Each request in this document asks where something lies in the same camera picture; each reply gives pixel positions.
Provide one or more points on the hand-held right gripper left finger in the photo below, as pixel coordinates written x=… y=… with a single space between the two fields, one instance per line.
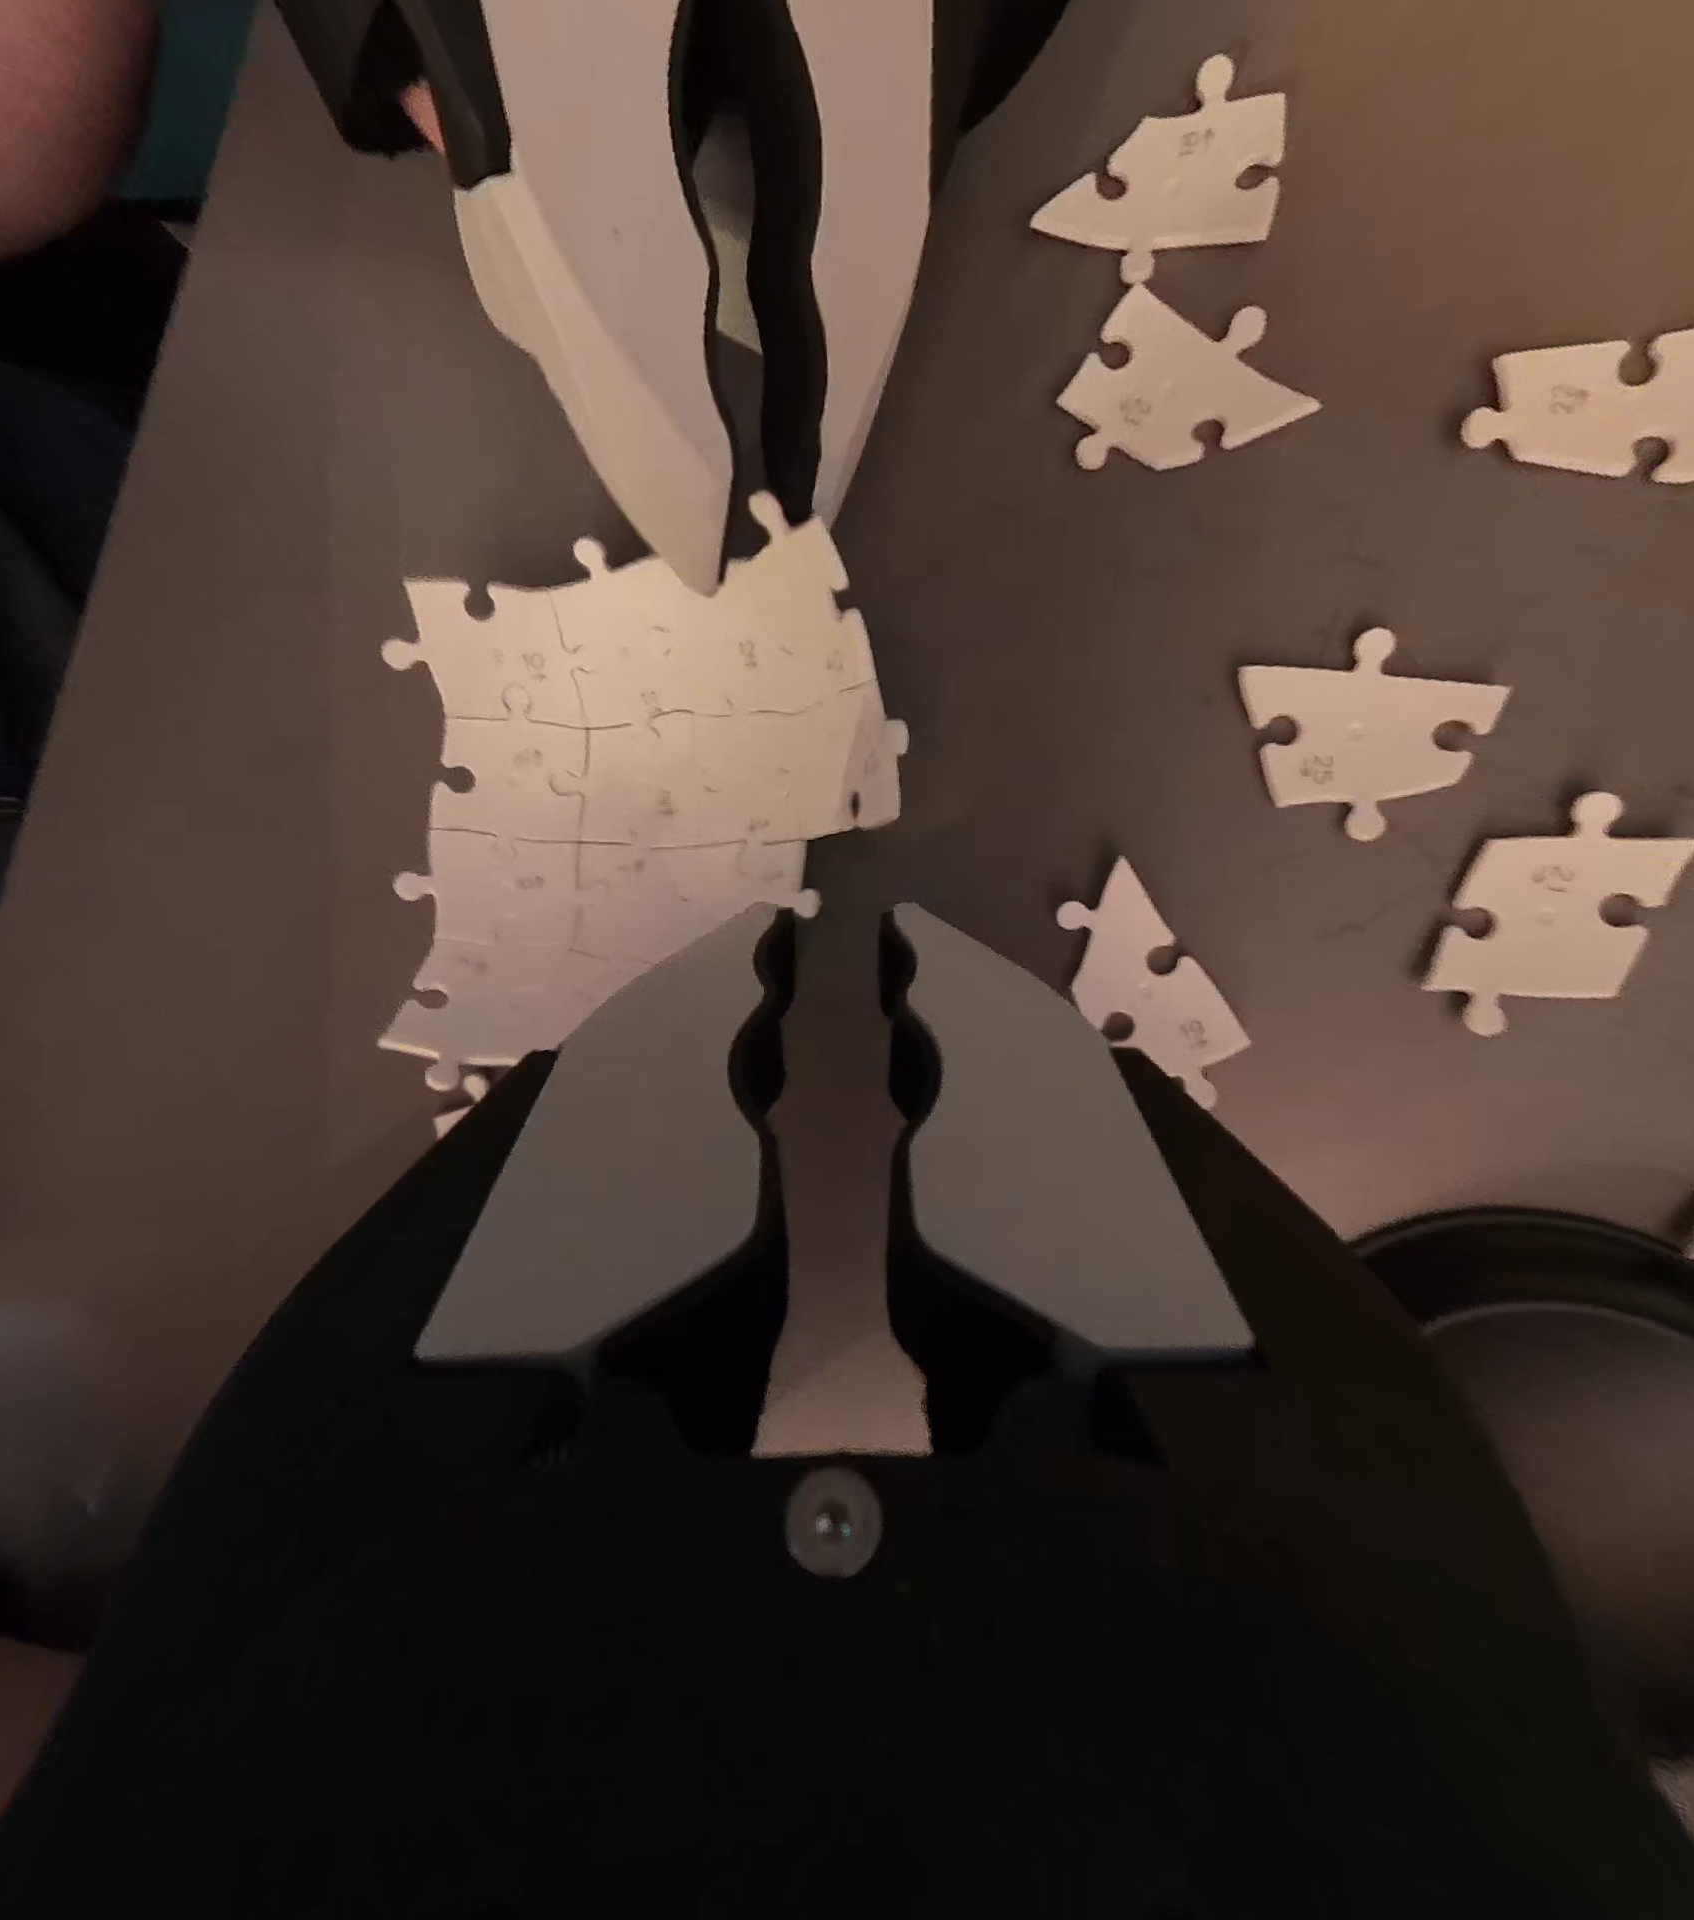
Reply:
x=606 y=1217

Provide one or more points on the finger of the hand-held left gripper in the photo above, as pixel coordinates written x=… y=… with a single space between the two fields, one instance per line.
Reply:
x=594 y=244
x=873 y=213

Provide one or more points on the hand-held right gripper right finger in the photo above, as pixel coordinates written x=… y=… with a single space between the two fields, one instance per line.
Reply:
x=1060 y=1202

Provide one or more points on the assembled white puzzle section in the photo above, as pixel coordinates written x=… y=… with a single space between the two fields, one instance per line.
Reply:
x=654 y=798

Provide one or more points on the scattered loose puzzle pieces group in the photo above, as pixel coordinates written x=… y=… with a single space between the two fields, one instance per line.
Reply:
x=1357 y=737

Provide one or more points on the black round ball stand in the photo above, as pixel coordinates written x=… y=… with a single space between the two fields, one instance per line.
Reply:
x=1642 y=1471

